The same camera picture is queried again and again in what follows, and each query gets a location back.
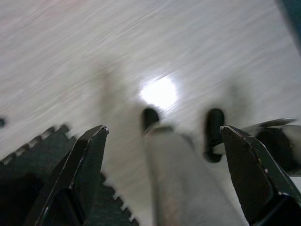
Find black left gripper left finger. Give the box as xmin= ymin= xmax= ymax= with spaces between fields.
xmin=23 ymin=124 xmax=109 ymax=226

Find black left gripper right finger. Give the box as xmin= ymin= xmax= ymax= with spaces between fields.
xmin=219 ymin=125 xmax=301 ymax=226

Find grey right robot leg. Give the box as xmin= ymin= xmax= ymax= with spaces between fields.
xmin=241 ymin=118 xmax=301 ymax=177

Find black foam floor mat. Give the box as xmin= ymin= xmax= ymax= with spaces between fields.
xmin=0 ymin=122 xmax=140 ymax=226

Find blue bed base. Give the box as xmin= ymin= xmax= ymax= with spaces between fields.
xmin=274 ymin=0 xmax=301 ymax=47

